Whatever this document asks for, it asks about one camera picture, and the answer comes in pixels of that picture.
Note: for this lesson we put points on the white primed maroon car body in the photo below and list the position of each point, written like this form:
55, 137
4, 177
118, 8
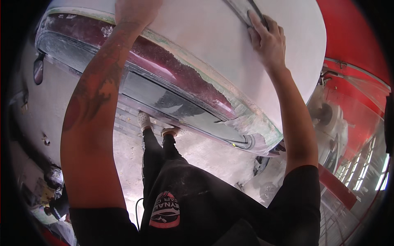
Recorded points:
209, 49

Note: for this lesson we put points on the person's legs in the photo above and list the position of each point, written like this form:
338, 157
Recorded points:
154, 153

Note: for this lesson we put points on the person's right hand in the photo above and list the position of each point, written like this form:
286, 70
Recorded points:
269, 46

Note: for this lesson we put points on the heap of workshop clutter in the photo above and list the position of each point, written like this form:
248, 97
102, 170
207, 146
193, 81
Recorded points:
49, 200

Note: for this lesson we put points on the grey sanding paper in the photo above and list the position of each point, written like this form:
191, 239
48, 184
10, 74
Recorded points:
243, 9

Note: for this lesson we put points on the dusty grey machine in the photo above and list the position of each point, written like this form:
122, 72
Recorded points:
329, 123

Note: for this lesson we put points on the clear plastic sheet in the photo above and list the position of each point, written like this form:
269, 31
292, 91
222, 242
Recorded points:
360, 160

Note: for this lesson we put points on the person's left hand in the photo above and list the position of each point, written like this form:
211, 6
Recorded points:
135, 12

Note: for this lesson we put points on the person's body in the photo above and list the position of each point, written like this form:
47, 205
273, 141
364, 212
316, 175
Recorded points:
215, 209

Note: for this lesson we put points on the red vehicle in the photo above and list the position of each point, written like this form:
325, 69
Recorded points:
347, 37

